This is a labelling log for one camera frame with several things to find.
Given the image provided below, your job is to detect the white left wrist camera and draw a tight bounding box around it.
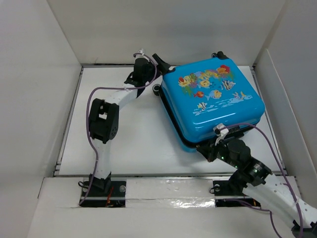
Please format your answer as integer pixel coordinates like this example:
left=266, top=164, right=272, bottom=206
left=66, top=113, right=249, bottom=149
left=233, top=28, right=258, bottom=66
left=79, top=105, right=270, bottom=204
left=133, top=48, right=147, bottom=60

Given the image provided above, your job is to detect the white right side panel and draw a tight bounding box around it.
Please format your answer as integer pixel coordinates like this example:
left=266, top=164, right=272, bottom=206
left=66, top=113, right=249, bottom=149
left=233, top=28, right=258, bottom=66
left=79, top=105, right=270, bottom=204
left=255, top=49, right=317, bottom=207

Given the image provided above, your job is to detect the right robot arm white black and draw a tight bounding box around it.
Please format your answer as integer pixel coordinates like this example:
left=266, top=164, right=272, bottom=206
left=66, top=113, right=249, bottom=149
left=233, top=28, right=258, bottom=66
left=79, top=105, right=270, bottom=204
left=197, top=139, right=317, bottom=238

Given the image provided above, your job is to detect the white front foam board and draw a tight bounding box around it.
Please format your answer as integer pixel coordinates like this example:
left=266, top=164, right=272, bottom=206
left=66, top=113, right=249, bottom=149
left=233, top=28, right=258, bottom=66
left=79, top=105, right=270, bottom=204
left=28, top=177, right=292, bottom=238

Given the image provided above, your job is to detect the aluminium front rail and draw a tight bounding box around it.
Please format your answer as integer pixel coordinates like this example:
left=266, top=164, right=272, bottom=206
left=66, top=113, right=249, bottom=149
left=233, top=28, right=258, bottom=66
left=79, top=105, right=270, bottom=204
left=52, top=173, right=233, bottom=178

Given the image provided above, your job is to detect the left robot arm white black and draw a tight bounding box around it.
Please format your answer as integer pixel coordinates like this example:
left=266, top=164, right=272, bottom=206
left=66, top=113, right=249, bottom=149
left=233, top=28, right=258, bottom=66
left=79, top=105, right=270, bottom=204
left=86, top=51, right=171, bottom=197

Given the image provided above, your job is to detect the blue kids suitcase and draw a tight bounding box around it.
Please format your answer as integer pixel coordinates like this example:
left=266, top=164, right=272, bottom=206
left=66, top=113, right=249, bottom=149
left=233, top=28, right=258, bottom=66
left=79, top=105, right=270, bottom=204
left=158, top=51, right=265, bottom=152

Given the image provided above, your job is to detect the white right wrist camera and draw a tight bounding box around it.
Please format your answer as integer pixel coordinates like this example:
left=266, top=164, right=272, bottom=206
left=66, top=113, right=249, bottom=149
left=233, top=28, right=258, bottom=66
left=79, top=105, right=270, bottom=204
left=213, top=123, right=229, bottom=146

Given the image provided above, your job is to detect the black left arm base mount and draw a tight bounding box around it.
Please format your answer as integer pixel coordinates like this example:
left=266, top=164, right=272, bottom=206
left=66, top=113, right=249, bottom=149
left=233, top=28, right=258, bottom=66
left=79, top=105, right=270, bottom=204
left=78, top=179, right=127, bottom=208

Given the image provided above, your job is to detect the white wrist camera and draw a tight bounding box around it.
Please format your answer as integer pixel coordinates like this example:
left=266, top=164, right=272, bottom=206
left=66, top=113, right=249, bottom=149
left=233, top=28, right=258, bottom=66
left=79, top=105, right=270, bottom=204
left=133, top=48, right=147, bottom=60
left=213, top=123, right=229, bottom=146

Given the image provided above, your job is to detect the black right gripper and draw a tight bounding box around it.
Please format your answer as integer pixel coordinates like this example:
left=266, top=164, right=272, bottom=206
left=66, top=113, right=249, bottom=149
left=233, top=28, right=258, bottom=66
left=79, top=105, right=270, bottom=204
left=196, top=135, right=241, bottom=170

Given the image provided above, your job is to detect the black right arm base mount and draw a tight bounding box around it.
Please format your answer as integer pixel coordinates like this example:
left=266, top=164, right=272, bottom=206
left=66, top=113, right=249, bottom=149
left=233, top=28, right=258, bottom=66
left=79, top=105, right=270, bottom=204
left=209, top=178, right=261, bottom=209

